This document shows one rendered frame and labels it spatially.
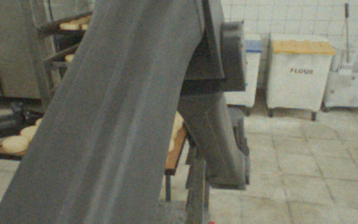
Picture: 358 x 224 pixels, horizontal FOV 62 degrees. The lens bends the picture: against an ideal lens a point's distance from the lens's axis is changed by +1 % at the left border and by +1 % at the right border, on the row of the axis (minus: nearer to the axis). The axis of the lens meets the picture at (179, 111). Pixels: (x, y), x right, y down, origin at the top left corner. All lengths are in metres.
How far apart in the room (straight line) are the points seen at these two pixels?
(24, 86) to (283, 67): 2.62
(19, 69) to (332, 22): 3.31
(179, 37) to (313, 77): 2.98
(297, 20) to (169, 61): 3.51
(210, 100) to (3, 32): 3.21
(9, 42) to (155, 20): 3.29
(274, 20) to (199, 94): 3.34
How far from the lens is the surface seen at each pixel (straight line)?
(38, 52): 0.90
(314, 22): 3.70
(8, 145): 0.72
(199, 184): 0.93
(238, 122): 0.60
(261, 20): 3.60
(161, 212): 1.78
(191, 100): 0.30
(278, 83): 3.11
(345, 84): 3.49
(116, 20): 0.16
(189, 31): 0.19
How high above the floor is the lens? 1.37
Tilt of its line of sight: 25 degrees down
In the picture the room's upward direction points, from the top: straight up
